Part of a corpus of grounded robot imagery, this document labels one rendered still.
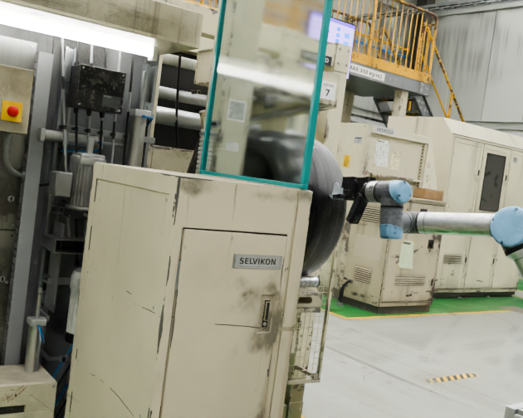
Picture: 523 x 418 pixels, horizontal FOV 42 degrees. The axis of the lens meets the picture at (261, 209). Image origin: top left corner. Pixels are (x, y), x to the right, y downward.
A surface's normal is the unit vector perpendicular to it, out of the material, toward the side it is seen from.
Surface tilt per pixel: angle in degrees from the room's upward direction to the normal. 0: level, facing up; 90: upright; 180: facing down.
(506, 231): 83
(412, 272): 90
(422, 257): 90
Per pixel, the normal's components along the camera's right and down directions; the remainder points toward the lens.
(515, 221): -0.60, -0.15
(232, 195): 0.56, 0.11
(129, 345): -0.82, -0.07
